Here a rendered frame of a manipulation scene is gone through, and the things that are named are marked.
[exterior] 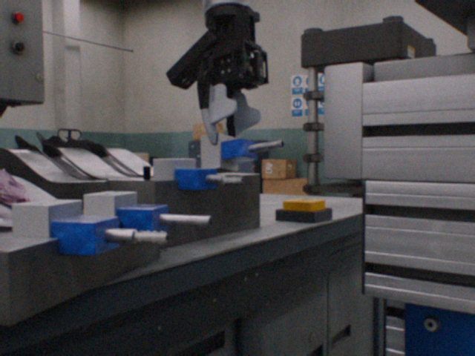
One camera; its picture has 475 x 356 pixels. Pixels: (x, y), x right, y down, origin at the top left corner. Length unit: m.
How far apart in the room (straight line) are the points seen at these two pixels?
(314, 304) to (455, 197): 0.73
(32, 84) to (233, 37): 0.90
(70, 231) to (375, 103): 0.26
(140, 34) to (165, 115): 1.58
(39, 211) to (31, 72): 1.20
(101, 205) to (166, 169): 0.18
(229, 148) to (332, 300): 0.51
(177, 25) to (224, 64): 8.64
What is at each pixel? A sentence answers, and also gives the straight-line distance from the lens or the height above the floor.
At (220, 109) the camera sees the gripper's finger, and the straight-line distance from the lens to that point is 0.80.
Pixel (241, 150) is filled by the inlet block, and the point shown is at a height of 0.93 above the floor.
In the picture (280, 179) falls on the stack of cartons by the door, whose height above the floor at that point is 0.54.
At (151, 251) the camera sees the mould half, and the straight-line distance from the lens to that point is 0.62.
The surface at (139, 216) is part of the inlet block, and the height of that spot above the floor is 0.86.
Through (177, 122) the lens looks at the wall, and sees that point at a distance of 9.24.
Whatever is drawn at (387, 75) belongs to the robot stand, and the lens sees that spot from 0.43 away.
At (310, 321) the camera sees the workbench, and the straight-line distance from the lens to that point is 1.10.
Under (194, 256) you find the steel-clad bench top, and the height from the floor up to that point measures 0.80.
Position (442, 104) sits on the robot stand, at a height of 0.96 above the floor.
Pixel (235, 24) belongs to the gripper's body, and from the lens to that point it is 0.85.
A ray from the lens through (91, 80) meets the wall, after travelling 9.64.
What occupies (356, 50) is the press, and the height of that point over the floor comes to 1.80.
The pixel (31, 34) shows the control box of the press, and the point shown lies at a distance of 1.67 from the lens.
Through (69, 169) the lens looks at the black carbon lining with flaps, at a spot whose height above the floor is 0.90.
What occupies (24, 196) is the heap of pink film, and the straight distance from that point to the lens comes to 0.65.
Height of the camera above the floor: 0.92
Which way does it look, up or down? 3 degrees down
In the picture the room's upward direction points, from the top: straight up
